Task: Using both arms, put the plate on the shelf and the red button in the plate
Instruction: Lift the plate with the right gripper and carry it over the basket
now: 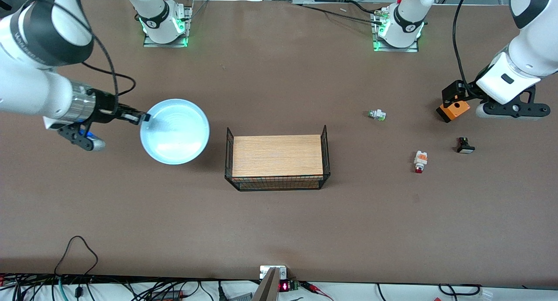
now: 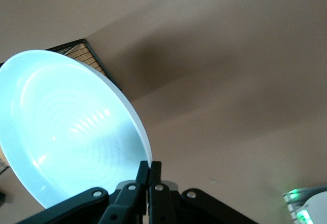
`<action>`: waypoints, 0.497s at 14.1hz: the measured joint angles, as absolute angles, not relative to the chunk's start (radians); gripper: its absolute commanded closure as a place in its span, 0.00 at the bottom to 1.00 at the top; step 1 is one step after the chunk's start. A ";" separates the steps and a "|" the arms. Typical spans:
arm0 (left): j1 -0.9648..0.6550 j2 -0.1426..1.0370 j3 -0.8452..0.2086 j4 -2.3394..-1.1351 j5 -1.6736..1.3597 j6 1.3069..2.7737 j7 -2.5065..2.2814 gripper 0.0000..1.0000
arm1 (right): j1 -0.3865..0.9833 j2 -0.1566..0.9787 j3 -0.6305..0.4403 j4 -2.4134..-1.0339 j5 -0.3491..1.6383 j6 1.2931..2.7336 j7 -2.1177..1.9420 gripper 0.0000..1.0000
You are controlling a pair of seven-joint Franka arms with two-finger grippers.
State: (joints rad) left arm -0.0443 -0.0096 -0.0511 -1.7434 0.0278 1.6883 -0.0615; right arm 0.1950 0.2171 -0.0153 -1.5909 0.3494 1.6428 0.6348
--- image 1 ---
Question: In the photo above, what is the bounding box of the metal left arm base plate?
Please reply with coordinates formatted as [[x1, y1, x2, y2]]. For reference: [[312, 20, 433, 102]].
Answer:
[[371, 8, 420, 53]]

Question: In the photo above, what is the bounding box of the black coiled cable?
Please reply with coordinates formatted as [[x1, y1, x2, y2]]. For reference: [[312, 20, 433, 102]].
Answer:
[[438, 283, 482, 297]]

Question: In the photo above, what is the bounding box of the grey metal bar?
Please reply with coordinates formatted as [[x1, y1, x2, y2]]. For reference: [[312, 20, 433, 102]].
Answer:
[[252, 267, 281, 301]]

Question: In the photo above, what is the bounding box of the light blue round plate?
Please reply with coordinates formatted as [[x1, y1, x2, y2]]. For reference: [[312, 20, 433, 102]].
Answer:
[[140, 99, 210, 165]]

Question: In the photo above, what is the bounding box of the red and black probe lead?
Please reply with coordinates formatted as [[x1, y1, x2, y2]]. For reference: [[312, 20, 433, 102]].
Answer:
[[301, 281, 334, 301]]

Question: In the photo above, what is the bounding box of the orange button enclosure box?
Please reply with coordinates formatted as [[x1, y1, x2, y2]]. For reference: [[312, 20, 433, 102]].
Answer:
[[436, 99, 471, 123]]

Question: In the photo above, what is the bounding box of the thin black looped cable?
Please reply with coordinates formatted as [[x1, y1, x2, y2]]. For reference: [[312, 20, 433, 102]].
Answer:
[[54, 236, 99, 277]]

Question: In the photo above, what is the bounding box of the black wire rack wooden shelf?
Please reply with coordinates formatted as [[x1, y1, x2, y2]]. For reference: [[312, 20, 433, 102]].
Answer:
[[225, 125, 331, 192]]

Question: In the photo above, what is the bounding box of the black square push button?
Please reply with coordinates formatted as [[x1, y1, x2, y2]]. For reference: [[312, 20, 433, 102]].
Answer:
[[456, 137, 476, 154]]

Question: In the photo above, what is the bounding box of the white metal bracket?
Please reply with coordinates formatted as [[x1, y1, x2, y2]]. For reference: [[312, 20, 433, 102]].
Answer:
[[260, 265, 288, 280]]

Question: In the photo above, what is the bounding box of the black cable on table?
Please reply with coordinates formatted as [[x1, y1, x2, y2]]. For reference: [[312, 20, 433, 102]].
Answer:
[[300, 3, 385, 24]]

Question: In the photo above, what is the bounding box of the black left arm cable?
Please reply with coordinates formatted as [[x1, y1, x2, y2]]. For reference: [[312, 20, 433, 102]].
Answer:
[[452, 0, 476, 96]]

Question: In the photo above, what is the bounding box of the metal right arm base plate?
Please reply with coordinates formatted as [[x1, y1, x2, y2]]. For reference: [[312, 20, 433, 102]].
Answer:
[[143, 5, 193, 48]]

